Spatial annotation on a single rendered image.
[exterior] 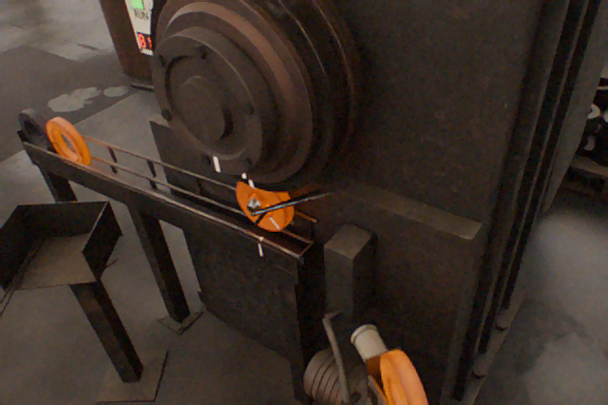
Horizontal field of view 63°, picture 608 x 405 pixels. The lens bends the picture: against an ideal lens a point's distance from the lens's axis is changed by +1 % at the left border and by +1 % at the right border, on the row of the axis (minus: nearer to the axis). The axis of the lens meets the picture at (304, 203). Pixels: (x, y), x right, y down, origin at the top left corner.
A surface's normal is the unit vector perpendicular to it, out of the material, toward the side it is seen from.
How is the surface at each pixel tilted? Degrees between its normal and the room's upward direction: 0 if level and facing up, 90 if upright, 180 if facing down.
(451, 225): 0
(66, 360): 0
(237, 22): 35
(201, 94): 90
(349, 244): 0
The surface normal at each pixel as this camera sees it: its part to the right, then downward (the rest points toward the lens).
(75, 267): -0.15, -0.77
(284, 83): 0.39, 0.26
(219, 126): -0.58, 0.55
